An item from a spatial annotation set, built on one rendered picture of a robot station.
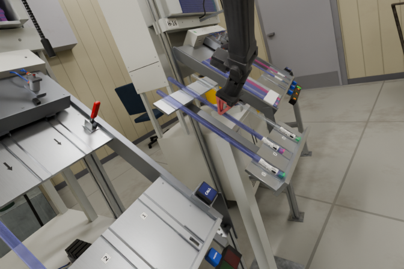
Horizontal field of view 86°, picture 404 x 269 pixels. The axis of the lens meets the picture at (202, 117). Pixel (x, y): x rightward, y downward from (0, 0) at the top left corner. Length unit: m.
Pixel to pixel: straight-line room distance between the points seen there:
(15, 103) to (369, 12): 3.64
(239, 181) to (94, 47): 3.46
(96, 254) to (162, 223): 0.15
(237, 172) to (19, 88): 0.74
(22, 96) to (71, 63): 3.15
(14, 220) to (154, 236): 2.30
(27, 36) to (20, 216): 2.11
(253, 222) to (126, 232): 0.62
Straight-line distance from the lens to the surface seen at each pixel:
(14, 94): 0.72
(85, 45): 3.98
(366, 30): 3.75
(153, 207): 0.59
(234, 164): 0.87
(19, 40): 0.89
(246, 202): 0.98
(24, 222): 2.81
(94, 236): 1.05
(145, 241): 0.56
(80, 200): 1.10
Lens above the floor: 1.14
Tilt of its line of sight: 16 degrees down
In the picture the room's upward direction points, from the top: 19 degrees counter-clockwise
